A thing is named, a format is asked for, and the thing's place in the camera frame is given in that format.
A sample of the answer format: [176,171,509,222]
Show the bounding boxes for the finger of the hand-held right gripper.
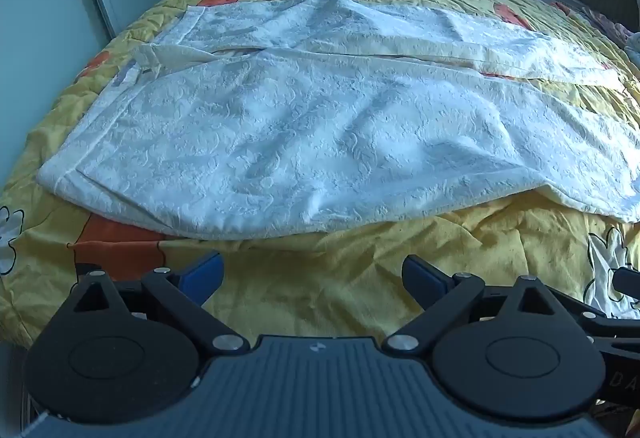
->
[613,268,640,295]

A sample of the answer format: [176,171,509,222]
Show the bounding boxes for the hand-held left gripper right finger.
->
[381,254,568,355]

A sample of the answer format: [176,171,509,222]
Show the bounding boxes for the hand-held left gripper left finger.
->
[74,251,251,355]

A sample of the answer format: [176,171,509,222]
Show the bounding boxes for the white textured pants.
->
[37,0,640,241]

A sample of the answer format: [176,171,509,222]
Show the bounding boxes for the yellow printed bedspread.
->
[0,0,640,350]

